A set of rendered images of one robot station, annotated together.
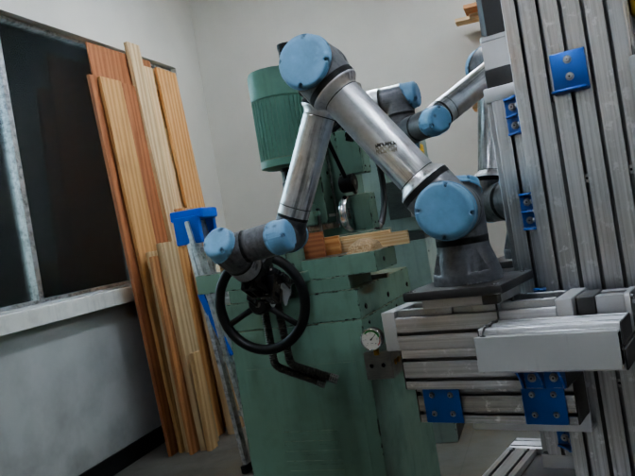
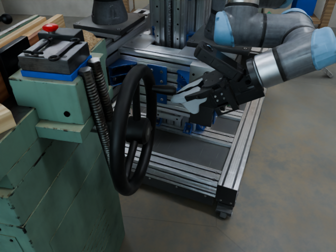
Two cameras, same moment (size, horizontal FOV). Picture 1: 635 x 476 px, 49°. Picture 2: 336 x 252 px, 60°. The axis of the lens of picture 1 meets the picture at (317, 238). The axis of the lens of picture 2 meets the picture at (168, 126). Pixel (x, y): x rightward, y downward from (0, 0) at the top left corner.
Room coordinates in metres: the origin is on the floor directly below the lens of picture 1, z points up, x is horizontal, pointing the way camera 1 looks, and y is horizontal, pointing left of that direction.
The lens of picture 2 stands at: (1.96, 0.70, 1.21)
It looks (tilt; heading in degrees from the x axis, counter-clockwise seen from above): 38 degrees down; 259
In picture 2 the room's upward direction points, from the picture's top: straight up
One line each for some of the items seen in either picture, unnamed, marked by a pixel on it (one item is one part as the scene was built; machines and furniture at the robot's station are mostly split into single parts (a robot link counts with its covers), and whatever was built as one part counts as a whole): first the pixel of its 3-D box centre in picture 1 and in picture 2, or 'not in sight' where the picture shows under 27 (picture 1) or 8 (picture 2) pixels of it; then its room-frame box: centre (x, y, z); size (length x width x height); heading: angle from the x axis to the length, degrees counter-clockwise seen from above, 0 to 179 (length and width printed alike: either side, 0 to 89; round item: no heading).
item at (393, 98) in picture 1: (399, 98); not in sight; (1.98, -0.29, 1.31); 0.11 x 0.08 x 0.09; 68
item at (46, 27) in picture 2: not in sight; (50, 27); (2.08, 0.09, 1.02); 0.03 x 0.03 x 0.01
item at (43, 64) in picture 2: not in sight; (58, 50); (2.07, 0.13, 0.99); 0.13 x 0.11 x 0.06; 68
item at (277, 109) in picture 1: (281, 120); not in sight; (2.25, 0.05, 1.35); 0.18 x 0.18 x 0.31
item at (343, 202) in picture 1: (348, 213); not in sight; (2.32, -0.11, 1.02); 0.12 x 0.03 x 0.12; 158
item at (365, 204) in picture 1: (362, 212); not in sight; (2.36, -0.16, 1.02); 0.09 x 0.07 x 0.12; 68
